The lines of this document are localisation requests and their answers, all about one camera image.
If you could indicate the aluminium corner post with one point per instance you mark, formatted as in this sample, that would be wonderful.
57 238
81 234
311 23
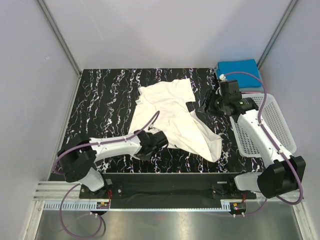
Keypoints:
277 31
58 35

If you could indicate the aluminium frame rail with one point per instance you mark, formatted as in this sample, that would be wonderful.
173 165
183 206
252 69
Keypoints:
56 190

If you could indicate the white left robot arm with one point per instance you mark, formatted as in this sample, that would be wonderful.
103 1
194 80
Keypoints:
77 158

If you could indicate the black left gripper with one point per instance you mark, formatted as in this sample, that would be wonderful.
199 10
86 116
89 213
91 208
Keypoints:
144 157

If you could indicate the left aluminium corner post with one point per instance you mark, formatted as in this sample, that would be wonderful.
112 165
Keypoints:
58 35

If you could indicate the right aluminium corner post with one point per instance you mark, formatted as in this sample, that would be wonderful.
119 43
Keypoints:
277 31

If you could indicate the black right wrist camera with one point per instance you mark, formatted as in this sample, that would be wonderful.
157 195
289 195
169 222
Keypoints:
229 90

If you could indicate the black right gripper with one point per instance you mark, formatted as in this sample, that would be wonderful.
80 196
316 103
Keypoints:
210 95

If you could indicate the white plastic laundry basket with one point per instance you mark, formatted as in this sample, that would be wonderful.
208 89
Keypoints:
276 122

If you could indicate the white slotted cable duct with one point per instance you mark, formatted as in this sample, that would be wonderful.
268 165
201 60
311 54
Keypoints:
98 206

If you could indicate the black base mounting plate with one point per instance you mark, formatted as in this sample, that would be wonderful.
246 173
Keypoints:
179 189

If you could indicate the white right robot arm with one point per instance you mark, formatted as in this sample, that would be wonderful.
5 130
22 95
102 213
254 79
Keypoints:
283 171

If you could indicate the folded blue t-shirt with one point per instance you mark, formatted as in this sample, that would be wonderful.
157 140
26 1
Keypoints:
247 66

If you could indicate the white t-shirt with print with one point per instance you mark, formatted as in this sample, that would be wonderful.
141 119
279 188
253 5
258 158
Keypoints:
182 128

